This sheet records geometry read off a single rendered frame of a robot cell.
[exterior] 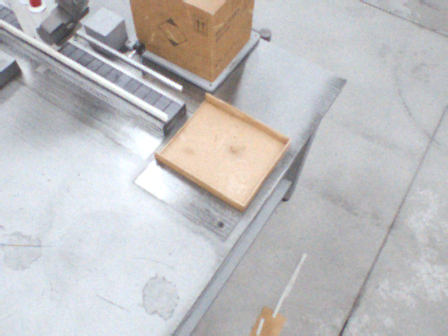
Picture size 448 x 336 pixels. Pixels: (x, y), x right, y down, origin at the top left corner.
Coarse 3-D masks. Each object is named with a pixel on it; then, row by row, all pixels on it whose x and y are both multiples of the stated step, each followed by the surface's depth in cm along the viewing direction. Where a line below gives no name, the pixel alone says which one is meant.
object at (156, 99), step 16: (0, 16) 144; (64, 48) 137; (80, 48) 137; (64, 64) 133; (80, 64) 133; (96, 64) 134; (112, 80) 130; (128, 80) 130; (144, 96) 127; (160, 96) 128; (144, 112) 126; (176, 112) 125
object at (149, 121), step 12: (0, 36) 143; (12, 36) 139; (24, 48) 139; (84, 48) 137; (36, 60) 140; (48, 60) 135; (108, 60) 135; (60, 72) 136; (72, 72) 132; (84, 84) 132; (96, 84) 130; (108, 96) 128; (168, 96) 128; (120, 108) 130; (132, 108) 125; (144, 120) 126; (156, 120) 123; (168, 132) 126
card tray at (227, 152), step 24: (192, 120) 129; (216, 120) 129; (240, 120) 129; (168, 144) 125; (192, 144) 125; (216, 144) 125; (240, 144) 125; (264, 144) 125; (288, 144) 122; (192, 168) 121; (216, 168) 121; (240, 168) 121; (264, 168) 121; (216, 192) 115; (240, 192) 117
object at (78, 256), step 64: (0, 0) 155; (128, 0) 156; (128, 64) 140; (256, 64) 141; (0, 128) 127; (64, 128) 127; (128, 128) 128; (0, 192) 116; (64, 192) 117; (128, 192) 117; (192, 192) 117; (0, 256) 107; (64, 256) 107; (128, 256) 108; (192, 256) 108; (0, 320) 99; (64, 320) 100; (128, 320) 100
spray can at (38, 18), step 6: (30, 0) 119; (36, 0) 120; (30, 6) 122; (36, 6) 121; (42, 6) 122; (30, 12) 123; (36, 12) 122; (42, 12) 123; (48, 12) 125; (36, 18) 124; (42, 18) 124; (36, 24) 126; (54, 48) 134; (60, 48) 136
